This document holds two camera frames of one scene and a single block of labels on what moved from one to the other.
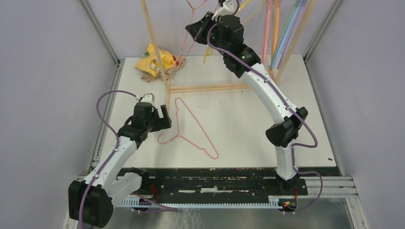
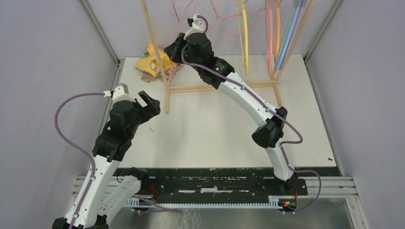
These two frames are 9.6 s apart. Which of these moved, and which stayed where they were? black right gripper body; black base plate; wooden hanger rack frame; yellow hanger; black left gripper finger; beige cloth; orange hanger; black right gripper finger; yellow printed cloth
Moved: black left gripper finger; black right gripper body; black right gripper finger; orange hanger; yellow hanger
Stayed: black base plate; wooden hanger rack frame; yellow printed cloth; beige cloth
